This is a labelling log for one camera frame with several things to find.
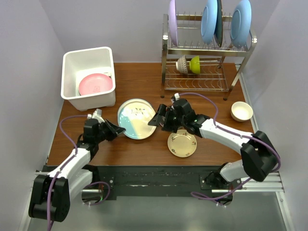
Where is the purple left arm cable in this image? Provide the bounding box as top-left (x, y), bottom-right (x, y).
top-left (47, 115), bottom-right (111, 231)

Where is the patterned ceramic bowl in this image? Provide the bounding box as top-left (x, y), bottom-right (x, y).
top-left (176, 55), bottom-right (188, 74)

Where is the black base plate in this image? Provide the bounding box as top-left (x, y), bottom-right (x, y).
top-left (72, 165), bottom-right (243, 202)

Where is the blue and cream plate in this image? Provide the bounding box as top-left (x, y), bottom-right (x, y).
top-left (117, 98), bottom-right (156, 140)

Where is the pink plate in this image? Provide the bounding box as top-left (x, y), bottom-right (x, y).
top-left (78, 73), bottom-right (113, 96)

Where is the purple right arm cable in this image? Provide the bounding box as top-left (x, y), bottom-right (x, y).
top-left (178, 92), bottom-right (282, 206)

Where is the light blue plate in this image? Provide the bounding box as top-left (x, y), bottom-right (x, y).
top-left (201, 0), bottom-right (218, 45)
top-left (231, 0), bottom-right (252, 48)

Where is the aluminium rail frame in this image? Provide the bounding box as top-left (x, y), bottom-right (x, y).
top-left (18, 168), bottom-right (295, 231)

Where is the light blue plate right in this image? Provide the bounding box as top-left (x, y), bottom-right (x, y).
top-left (231, 0), bottom-right (252, 48)

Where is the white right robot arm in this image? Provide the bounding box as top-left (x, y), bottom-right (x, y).
top-left (148, 96), bottom-right (281, 189)

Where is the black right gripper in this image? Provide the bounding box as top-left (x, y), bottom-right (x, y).
top-left (148, 104), bottom-right (186, 133)

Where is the lilac plate in rack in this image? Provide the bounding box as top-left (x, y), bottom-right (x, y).
top-left (168, 0), bottom-right (178, 46)

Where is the green bowl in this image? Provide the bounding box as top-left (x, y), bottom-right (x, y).
top-left (189, 56), bottom-right (201, 75)

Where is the white plastic bin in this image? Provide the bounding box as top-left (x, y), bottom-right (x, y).
top-left (61, 47), bottom-right (116, 111)

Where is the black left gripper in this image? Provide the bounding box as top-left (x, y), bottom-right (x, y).
top-left (94, 118), bottom-right (125, 143)

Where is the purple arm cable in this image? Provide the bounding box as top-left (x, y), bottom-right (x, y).
top-left (47, 115), bottom-right (111, 231)
top-left (178, 92), bottom-right (282, 206)

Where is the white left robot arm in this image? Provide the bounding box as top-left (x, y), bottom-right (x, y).
top-left (28, 109), bottom-right (125, 225)

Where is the cream bowl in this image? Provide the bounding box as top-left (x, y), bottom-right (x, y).
top-left (231, 102), bottom-right (254, 122)

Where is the dark teal plate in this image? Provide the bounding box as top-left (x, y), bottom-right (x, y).
top-left (214, 0), bottom-right (223, 48)

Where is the light blue plate left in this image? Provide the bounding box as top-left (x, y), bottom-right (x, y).
top-left (201, 0), bottom-right (218, 45)

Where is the cream floral small plate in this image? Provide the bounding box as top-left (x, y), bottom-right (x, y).
top-left (167, 129), bottom-right (197, 158)

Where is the metal dish rack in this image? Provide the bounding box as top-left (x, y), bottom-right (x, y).
top-left (160, 13), bottom-right (257, 100)

